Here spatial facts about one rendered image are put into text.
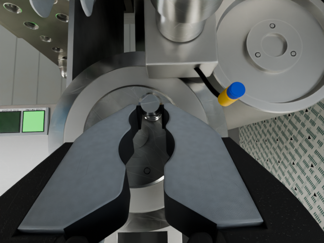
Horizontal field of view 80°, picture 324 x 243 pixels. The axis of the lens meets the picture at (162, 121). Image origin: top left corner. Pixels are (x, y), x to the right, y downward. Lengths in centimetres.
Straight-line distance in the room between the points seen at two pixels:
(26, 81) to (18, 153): 153
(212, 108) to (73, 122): 11
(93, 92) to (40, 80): 188
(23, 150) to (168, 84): 49
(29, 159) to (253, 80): 53
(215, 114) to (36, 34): 41
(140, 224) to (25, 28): 41
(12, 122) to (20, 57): 162
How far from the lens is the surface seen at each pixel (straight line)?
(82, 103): 17
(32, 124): 58
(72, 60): 20
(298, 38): 22
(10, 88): 214
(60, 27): 45
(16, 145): 61
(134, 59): 18
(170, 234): 53
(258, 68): 19
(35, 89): 204
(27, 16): 44
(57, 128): 18
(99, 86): 17
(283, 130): 30
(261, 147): 35
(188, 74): 16
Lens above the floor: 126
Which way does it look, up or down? 8 degrees down
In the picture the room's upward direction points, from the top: 178 degrees clockwise
